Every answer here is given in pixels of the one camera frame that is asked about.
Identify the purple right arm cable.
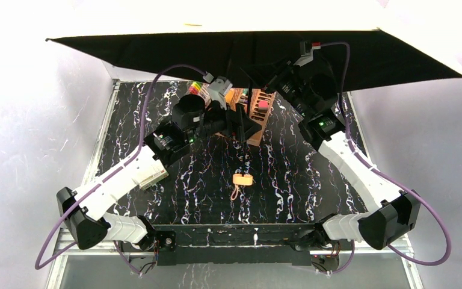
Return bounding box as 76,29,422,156
312,41,452,267

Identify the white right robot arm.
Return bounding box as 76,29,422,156
243,61,422,250

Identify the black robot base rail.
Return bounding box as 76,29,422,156
153,223,341,270

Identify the pink eraser block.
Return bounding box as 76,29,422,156
257,100,270,111

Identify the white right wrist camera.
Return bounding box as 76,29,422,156
294,41,321,67

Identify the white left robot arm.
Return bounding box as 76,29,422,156
57,95,262,250

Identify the white and yellow box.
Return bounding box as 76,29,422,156
139,169,169,190

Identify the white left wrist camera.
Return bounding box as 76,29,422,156
207,76,233,110

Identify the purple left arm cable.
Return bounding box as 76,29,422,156
34,64,216,270

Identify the colourful marker set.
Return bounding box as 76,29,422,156
186,81,211,107

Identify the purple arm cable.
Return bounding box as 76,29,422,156
312,41,452,267
34,64,216,270

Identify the orange plastic desk organizer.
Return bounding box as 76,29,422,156
226,88,276,146

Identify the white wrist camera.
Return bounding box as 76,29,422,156
207,76,233,110
294,41,321,67

